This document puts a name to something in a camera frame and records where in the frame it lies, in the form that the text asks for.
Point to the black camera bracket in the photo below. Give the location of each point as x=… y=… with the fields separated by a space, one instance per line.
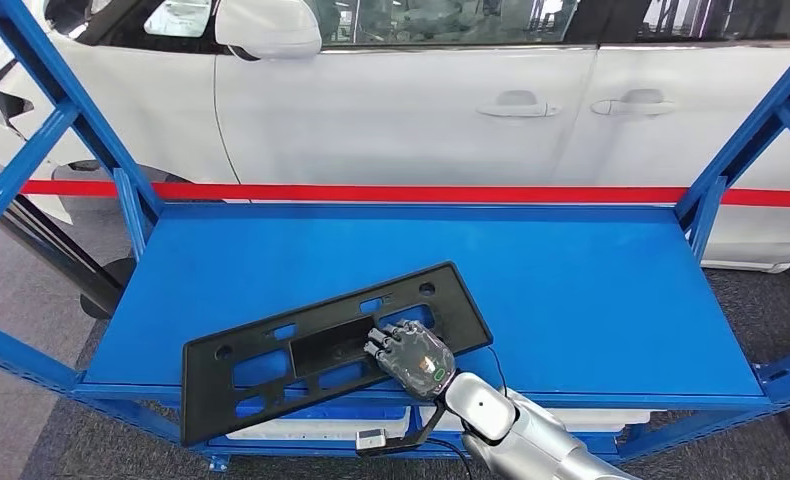
x=428 y=430

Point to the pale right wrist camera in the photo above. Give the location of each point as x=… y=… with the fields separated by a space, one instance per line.
x=371 y=440

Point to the white car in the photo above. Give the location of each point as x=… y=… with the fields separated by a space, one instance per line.
x=402 y=112

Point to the red barrier belt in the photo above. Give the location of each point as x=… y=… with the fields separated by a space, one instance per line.
x=435 y=194

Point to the black barrier stanchion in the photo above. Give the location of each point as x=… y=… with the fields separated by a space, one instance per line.
x=44 y=238

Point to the white plastic bin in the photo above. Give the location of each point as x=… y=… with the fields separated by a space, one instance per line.
x=315 y=430
x=600 y=418

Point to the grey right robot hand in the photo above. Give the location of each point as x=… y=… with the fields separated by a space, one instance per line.
x=415 y=361

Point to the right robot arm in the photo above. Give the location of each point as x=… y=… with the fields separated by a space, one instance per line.
x=521 y=430

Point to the blue metal shelf rack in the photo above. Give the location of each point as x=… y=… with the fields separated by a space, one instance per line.
x=501 y=278

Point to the black plastic plate bracket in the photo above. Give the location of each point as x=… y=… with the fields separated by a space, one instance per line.
x=322 y=348

